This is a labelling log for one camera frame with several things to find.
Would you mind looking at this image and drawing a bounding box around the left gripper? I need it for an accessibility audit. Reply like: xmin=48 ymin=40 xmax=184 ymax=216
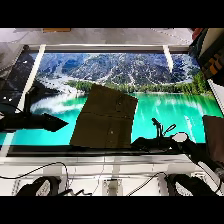
xmin=41 ymin=112 xmax=70 ymax=133

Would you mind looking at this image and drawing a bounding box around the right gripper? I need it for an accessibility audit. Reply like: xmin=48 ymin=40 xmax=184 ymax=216
xmin=130 ymin=136 xmax=170 ymax=152

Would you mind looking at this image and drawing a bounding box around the dark brown garment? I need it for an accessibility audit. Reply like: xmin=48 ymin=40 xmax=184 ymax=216
xmin=202 ymin=114 xmax=224 ymax=165

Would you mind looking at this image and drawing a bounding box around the silver frame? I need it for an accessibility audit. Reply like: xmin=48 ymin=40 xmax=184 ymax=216
xmin=0 ymin=153 xmax=224 ymax=197

